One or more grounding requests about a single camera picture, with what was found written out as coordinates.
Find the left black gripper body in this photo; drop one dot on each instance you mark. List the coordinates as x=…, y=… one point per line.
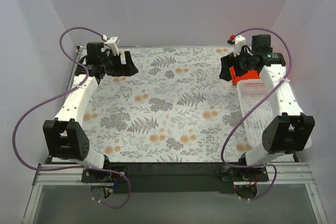
x=123, y=64

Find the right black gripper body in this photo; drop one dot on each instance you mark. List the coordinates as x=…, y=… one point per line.
x=232, y=63

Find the orange t shirt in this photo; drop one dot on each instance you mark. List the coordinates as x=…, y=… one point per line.
x=253, y=74

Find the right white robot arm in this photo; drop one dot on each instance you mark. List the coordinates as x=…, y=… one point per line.
x=273, y=70

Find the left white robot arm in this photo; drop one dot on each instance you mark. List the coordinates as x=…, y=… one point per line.
x=64, y=135

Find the white plastic basket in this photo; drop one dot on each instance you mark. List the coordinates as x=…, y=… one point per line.
x=257, y=113

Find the floral table mat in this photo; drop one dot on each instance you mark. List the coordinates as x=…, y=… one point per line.
x=175, y=109

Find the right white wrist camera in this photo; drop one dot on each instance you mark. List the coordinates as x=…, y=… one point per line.
x=238, y=41

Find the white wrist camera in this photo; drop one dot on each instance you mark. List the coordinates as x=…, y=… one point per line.
x=238, y=41
x=112, y=42

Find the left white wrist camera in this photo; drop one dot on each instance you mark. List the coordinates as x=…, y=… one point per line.
x=112, y=42

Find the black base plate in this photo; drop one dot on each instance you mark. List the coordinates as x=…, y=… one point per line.
x=173, y=177

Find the aluminium frame rail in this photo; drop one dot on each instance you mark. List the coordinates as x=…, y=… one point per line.
x=287, y=173

